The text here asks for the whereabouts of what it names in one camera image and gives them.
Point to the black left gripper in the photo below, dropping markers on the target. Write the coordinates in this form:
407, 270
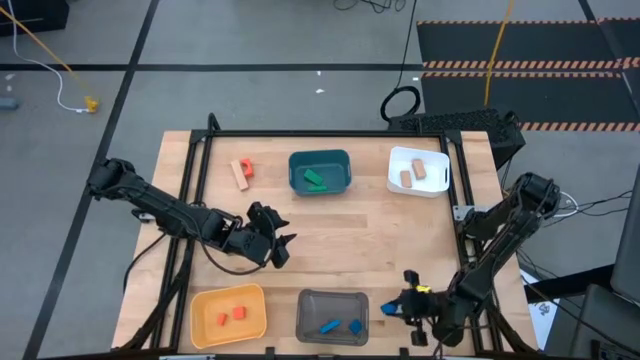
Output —
250, 245

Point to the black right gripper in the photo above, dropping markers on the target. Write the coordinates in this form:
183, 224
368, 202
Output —
425, 307

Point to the blue triangular block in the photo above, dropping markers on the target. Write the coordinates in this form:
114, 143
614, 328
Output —
387, 309

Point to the small blue block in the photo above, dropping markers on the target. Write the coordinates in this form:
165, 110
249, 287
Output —
355, 326

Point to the green cylinder block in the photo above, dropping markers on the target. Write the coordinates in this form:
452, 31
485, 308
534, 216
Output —
317, 188

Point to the long blue rectangular block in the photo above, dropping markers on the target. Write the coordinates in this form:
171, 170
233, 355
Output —
330, 326

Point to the green wedge block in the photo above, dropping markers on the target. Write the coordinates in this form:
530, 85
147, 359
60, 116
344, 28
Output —
313, 176

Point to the orange cube block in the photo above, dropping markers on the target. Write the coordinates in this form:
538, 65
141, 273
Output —
239, 313

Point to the small orange block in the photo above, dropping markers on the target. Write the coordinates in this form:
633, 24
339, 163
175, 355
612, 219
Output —
221, 319

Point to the natural wood rectangular block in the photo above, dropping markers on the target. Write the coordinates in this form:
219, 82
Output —
419, 169
406, 178

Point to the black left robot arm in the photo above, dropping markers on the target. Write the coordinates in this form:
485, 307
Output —
165, 210

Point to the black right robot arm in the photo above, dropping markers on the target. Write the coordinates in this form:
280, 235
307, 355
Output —
500, 230

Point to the grey translucent plastic bin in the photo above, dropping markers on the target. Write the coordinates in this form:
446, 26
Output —
325, 305

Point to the long natural wood block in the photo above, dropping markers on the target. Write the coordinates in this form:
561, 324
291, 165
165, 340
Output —
239, 175

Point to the orange arch block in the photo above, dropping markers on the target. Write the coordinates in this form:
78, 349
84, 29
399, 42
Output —
247, 169

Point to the yellow plastic bin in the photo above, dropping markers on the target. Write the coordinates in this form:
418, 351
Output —
240, 335

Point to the teal plastic bin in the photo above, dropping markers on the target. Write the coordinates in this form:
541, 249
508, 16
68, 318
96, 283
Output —
325, 160

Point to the white plastic bin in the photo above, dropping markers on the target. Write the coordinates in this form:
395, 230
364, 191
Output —
430, 187

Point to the white paper sheet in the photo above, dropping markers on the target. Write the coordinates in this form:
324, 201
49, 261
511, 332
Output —
542, 310

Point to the black hazard-striped floor mat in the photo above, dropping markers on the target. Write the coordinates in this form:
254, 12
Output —
550, 45

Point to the black box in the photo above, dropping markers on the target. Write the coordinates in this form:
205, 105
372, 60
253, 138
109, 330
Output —
30, 15

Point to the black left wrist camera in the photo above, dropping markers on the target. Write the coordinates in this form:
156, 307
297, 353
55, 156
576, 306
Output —
265, 217

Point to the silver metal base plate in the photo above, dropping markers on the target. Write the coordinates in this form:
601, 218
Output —
463, 212

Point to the black aluminium table frame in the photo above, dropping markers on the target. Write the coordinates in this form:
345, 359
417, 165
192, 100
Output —
325, 133

